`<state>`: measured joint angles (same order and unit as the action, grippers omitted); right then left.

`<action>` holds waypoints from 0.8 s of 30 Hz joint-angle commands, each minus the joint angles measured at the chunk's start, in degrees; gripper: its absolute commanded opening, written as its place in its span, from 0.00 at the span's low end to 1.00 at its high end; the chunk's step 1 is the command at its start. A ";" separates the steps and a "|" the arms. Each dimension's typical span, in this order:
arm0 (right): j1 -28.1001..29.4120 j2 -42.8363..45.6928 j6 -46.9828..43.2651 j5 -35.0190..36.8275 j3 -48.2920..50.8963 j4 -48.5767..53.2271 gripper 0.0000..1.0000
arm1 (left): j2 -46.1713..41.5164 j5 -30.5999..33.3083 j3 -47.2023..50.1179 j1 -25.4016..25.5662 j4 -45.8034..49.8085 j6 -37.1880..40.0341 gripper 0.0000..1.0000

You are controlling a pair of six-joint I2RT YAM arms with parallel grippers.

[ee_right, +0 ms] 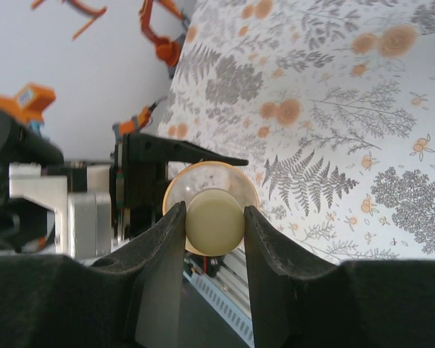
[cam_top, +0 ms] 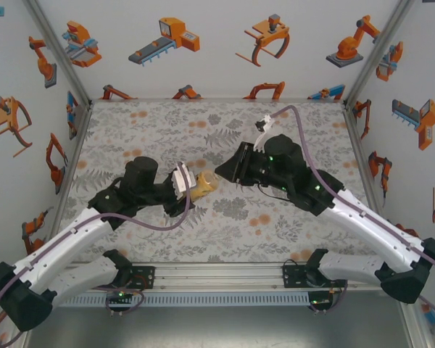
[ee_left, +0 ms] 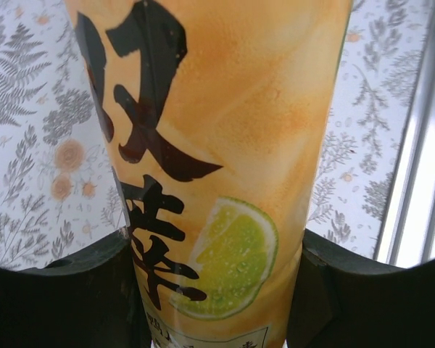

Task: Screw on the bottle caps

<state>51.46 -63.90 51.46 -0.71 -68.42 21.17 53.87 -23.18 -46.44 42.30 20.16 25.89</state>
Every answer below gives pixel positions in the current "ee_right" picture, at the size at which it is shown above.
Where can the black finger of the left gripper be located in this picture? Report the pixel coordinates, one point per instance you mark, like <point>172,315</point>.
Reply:
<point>174,154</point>

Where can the aluminium table edge rail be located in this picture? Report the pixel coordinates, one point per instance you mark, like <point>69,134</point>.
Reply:
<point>235,275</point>

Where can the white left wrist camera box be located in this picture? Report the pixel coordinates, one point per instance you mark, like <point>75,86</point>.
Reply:
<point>90,221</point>

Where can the yellow label tea bottle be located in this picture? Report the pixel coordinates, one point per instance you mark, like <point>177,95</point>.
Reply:
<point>210,177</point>

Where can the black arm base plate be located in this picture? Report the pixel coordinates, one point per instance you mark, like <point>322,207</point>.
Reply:
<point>214,270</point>

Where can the pale yellow bottle cap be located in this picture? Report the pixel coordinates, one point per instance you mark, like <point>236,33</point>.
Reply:
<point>214,221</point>

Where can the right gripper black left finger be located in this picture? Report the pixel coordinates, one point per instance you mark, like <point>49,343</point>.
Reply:
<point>76,308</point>

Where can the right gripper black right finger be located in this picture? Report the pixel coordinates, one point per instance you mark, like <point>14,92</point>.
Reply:
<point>348,308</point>

